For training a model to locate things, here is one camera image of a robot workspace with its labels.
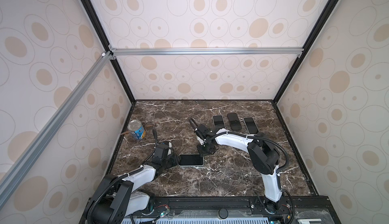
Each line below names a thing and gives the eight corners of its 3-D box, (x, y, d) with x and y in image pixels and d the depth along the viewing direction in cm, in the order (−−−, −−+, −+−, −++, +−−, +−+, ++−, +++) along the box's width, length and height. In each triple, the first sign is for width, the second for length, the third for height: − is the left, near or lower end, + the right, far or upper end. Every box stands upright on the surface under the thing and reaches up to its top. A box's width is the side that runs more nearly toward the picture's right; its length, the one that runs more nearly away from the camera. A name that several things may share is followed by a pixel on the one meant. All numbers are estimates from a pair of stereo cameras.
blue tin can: (132, 140, 100) (125, 130, 91) (135, 129, 105) (129, 119, 96) (144, 140, 100) (139, 130, 91) (147, 129, 105) (142, 119, 96)
